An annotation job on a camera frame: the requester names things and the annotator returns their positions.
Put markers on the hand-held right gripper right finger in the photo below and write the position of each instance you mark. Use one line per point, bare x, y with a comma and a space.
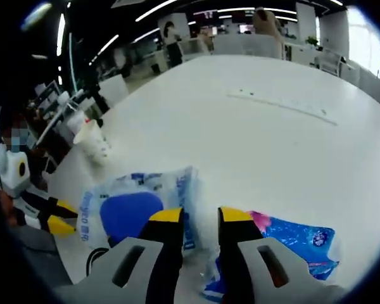
240, 250

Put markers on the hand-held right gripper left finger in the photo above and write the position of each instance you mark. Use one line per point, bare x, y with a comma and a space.
164, 253

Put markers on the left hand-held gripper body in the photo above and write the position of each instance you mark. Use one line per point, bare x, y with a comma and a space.
12, 177

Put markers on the clear bag with blue disc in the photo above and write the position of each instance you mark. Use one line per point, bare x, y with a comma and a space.
126, 212

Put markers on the blue tissue packet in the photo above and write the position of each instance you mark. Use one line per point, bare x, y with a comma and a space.
297, 240

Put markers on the white paper cup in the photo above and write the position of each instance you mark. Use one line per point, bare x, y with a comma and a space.
93, 142

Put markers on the person's left hand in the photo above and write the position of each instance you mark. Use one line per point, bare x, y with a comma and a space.
9, 209

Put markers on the person's grey clothing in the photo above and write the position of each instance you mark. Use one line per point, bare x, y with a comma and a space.
35, 253

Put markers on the person's head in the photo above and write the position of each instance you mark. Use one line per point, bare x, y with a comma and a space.
17, 122

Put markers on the white table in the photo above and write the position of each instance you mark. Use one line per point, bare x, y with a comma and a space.
240, 152

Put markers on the green potted plant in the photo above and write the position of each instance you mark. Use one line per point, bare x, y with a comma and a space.
312, 40

